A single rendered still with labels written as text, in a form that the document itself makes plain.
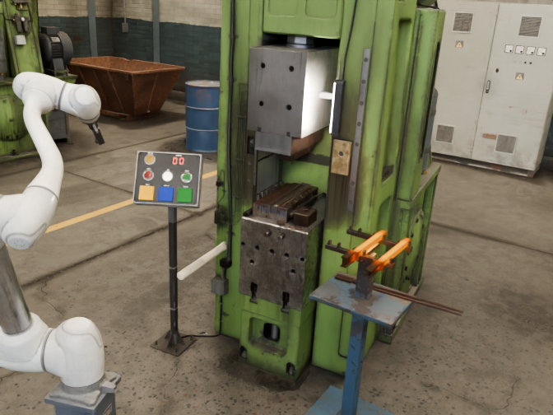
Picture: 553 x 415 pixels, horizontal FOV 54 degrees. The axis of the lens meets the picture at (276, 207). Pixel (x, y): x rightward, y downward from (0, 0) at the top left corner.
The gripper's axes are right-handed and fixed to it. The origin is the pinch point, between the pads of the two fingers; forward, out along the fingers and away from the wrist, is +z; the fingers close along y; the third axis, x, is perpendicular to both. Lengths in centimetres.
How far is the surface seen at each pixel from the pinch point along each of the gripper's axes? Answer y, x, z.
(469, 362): -206, -133, 62
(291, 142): -43, -81, 14
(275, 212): -69, -63, 35
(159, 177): -24, -22, 53
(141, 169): -16, -16, 55
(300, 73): -18, -94, -3
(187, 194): -39, -29, 48
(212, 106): 83, -182, 459
